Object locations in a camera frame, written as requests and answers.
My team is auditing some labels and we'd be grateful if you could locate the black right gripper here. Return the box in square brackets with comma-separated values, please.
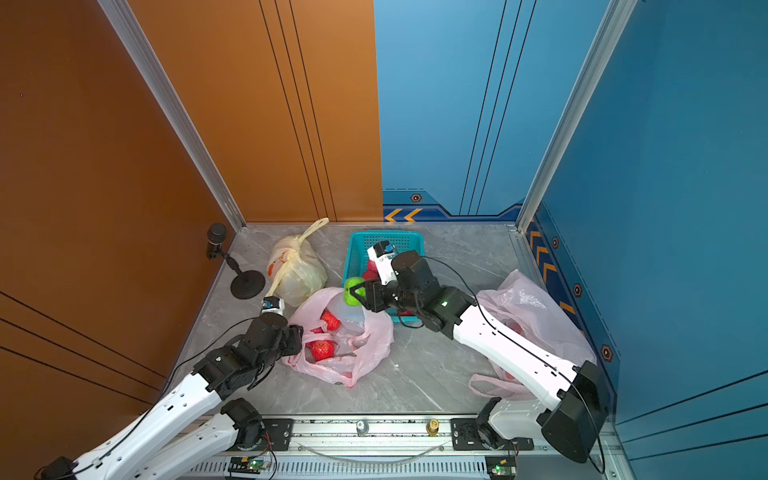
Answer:
[350, 276, 425, 314]

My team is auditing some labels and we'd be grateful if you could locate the pink plastic bag with hearts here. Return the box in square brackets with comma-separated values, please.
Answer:
[468, 270, 596, 401]

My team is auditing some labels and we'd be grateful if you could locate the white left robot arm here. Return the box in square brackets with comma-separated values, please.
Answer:
[36, 312, 303, 479]

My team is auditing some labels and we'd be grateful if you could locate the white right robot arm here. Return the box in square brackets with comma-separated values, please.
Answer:
[344, 280, 610, 463]

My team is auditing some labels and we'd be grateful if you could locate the pink knotted plastic bag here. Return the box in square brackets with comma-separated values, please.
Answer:
[282, 287, 394, 388]

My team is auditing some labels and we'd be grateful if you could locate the yellow knotted plastic bag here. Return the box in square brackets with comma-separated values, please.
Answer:
[266, 218, 329, 307]

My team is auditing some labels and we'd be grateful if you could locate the teal plastic basket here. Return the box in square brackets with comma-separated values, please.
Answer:
[343, 230, 429, 329]

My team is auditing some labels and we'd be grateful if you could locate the black desktop microphone stand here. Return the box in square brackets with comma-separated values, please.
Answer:
[205, 223, 266, 300]

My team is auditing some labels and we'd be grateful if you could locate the left green circuit board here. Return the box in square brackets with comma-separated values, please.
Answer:
[227, 456, 270, 475]

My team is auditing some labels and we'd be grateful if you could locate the green circuit board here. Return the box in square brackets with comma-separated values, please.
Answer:
[485, 456, 517, 480]
[227, 456, 270, 475]

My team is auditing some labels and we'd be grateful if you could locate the right green circuit board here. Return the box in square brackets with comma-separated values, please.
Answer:
[485, 456, 517, 480]

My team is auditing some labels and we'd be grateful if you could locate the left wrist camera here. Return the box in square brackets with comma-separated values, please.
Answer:
[261, 295, 286, 316]

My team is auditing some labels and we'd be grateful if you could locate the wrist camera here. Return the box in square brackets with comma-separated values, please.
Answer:
[261, 295, 286, 316]
[366, 241, 439, 289]

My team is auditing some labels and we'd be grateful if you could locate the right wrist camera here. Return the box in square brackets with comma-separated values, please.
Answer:
[366, 241, 439, 289]

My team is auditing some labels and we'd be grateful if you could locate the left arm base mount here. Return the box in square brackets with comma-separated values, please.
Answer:
[232, 418, 294, 452]

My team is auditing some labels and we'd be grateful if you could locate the silver knob on rail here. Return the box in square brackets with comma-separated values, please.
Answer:
[355, 420, 369, 437]

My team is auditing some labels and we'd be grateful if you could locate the brass knob on rail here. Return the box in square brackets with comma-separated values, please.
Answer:
[426, 419, 440, 436]

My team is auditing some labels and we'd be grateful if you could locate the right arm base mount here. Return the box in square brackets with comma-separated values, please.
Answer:
[450, 418, 534, 451]

